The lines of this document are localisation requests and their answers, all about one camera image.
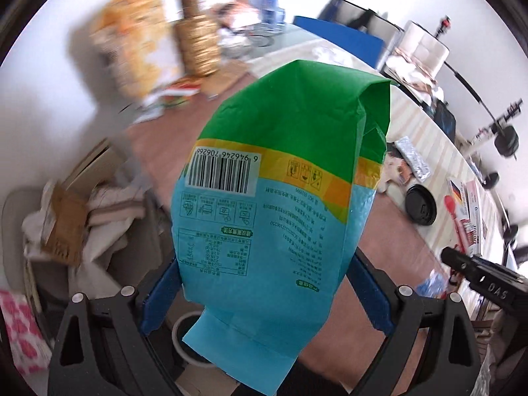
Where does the green and blue snack packet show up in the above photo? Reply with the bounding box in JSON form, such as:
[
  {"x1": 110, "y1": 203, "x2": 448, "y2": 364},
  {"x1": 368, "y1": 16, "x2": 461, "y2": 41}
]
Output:
[{"x1": 171, "y1": 60, "x2": 392, "y2": 396}]

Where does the cream striped tablecloth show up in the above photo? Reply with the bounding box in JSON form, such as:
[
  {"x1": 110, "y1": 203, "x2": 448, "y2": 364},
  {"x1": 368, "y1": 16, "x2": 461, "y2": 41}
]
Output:
[{"x1": 247, "y1": 29, "x2": 510, "y2": 267}]

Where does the white round cup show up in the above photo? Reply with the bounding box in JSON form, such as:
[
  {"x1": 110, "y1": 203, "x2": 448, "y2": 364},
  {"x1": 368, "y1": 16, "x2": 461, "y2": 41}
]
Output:
[{"x1": 171, "y1": 313, "x2": 216, "y2": 367}]

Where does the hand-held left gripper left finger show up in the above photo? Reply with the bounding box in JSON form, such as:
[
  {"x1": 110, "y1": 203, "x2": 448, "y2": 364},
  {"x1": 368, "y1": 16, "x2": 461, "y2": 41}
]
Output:
[{"x1": 47, "y1": 258, "x2": 183, "y2": 396}]

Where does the white printed box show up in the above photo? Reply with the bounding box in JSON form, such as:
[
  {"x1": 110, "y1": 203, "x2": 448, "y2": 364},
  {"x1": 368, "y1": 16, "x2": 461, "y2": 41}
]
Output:
[{"x1": 447, "y1": 177, "x2": 492, "y2": 257}]

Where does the red and white booklet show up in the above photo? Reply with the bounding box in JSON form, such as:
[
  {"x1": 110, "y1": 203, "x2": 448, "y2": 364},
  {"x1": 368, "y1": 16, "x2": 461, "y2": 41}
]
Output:
[{"x1": 163, "y1": 76, "x2": 204, "y2": 106}]

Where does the printed magazine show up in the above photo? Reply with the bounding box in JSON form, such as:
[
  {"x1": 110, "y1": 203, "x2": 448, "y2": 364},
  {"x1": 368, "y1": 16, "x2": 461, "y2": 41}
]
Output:
[{"x1": 379, "y1": 148, "x2": 414, "y2": 194}]

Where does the grey trash bin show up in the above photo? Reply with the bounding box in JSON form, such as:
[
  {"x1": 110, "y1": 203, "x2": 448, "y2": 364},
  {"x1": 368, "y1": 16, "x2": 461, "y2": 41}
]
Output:
[{"x1": 2, "y1": 187, "x2": 174, "y2": 339}]

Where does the flat brown cardboard sheet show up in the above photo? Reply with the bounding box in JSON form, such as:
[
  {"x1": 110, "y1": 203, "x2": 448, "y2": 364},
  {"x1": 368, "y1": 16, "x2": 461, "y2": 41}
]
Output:
[{"x1": 198, "y1": 60, "x2": 253, "y2": 99}]

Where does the black plastic cup lid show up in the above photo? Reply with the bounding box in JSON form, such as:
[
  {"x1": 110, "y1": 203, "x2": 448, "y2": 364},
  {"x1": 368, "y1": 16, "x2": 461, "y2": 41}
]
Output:
[{"x1": 405, "y1": 185, "x2": 437, "y2": 226}]

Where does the brown cardboard piece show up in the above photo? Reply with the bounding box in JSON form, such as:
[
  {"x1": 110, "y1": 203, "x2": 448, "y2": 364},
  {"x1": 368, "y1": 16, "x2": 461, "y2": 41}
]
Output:
[{"x1": 40, "y1": 181, "x2": 90, "y2": 265}]

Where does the pink patterned bag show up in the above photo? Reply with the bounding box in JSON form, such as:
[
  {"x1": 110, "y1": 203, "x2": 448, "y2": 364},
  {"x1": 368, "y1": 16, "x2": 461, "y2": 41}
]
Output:
[{"x1": 0, "y1": 288, "x2": 47, "y2": 377}]

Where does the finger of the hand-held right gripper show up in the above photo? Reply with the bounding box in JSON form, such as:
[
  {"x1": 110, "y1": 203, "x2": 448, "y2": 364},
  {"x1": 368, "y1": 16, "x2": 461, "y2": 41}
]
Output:
[{"x1": 441, "y1": 247, "x2": 481, "y2": 285}]

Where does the blue box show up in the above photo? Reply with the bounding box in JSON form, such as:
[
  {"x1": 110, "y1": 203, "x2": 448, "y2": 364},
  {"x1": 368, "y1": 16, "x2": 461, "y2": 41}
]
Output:
[{"x1": 293, "y1": 16, "x2": 387, "y2": 71}]

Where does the black barbell weight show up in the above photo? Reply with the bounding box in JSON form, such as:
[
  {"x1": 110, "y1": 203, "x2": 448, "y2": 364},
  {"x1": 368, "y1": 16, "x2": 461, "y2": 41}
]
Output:
[{"x1": 494, "y1": 125, "x2": 521, "y2": 158}]

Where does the crumpled blue plastic wrapper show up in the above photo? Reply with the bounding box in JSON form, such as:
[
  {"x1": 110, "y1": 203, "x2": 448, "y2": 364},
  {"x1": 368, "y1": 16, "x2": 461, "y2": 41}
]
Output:
[{"x1": 416, "y1": 269, "x2": 451, "y2": 298}]

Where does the silver foil packet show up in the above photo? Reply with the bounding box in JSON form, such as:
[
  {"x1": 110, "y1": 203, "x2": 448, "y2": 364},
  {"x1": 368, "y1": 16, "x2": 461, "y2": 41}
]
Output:
[{"x1": 394, "y1": 136, "x2": 432, "y2": 182}]

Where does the gold wrapped jar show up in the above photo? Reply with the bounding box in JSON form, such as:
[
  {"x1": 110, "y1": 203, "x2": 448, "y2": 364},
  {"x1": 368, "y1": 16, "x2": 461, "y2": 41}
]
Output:
[{"x1": 172, "y1": 0, "x2": 224, "y2": 77}]

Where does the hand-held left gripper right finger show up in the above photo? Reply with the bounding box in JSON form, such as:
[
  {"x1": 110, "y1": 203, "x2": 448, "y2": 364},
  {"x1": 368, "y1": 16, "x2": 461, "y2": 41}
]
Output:
[{"x1": 346, "y1": 247, "x2": 482, "y2": 396}]

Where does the yellow snack bag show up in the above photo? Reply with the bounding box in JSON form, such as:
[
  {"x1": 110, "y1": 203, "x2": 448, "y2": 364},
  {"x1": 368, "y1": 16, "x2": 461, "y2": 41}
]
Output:
[{"x1": 88, "y1": 0, "x2": 184, "y2": 97}]

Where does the white chair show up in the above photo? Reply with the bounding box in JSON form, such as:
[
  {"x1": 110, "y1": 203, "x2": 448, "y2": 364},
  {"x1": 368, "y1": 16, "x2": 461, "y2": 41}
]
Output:
[{"x1": 397, "y1": 20, "x2": 451, "y2": 78}]

